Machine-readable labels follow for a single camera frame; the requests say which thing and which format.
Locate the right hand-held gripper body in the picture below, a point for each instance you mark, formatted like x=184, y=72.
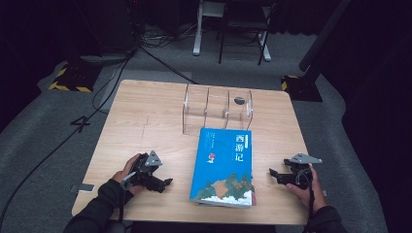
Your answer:
x=299, y=176

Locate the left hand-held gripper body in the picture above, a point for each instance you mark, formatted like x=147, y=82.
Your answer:
x=144, y=174

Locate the blue book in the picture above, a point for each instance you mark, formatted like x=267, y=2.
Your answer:
x=223, y=161

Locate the clear acrylic book rack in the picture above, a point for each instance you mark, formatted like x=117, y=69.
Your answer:
x=213, y=110

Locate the person's left hand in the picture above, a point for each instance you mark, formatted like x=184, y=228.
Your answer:
x=124, y=173

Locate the person's right hand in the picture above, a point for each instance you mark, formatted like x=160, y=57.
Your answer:
x=312, y=197

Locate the grey tape strip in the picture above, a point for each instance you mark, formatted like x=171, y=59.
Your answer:
x=324, y=193
x=85, y=188

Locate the round black sticker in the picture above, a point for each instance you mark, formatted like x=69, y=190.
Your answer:
x=239, y=100

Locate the black base with yellow stripes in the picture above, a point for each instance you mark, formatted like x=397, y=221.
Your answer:
x=304, y=89
x=74, y=77

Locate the grey flat stand base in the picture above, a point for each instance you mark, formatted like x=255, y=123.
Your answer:
x=103, y=59

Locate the black slanted pole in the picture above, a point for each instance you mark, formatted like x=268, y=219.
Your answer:
x=320, y=39

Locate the black chair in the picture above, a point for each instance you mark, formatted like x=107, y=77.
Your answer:
x=246, y=24

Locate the white desk frame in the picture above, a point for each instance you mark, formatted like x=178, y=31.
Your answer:
x=197, y=32

